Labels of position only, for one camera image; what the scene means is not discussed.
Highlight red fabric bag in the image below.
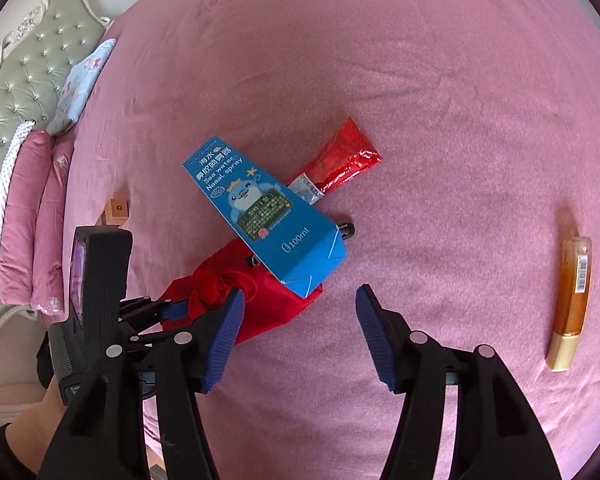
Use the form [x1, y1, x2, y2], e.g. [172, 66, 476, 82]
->
[160, 240, 325, 345]

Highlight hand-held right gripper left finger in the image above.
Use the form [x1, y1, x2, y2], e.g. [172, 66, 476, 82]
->
[39, 287, 246, 480]

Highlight green tufted headboard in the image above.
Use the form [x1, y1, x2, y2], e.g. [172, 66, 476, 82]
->
[0, 0, 115, 346]

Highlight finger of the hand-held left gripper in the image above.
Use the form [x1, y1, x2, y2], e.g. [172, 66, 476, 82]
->
[121, 297, 191, 328]
[123, 328, 182, 348]

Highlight person's left forearm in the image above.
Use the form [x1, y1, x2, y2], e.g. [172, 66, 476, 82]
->
[0, 377, 76, 480]

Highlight blue cardboard box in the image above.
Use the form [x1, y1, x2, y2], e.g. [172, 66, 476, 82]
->
[182, 136, 348, 298]

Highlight small amber box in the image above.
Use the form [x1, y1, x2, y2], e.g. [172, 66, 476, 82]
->
[96, 199, 129, 228]

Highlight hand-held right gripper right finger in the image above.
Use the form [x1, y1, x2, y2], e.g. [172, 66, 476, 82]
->
[355, 284, 563, 480]

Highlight white knitted blanket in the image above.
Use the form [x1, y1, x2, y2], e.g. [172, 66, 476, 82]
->
[0, 119, 35, 293]

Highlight amber bottle with gold cap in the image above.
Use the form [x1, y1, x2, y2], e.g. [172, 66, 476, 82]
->
[546, 236, 593, 372]

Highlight light blue floral pillow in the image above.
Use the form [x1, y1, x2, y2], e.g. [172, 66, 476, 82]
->
[46, 38, 117, 136]

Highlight red foil packet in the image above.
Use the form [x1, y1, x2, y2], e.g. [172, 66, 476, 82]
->
[286, 116, 382, 205]

